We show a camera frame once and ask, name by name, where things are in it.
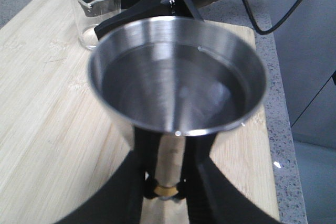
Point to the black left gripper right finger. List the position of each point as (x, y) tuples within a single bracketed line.
[(210, 196)]

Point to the small glass beaker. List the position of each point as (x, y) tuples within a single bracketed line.
[(89, 15)]

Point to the silver double jigger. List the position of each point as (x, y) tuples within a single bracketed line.
[(179, 77)]

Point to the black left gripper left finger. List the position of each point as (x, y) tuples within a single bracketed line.
[(120, 200)]

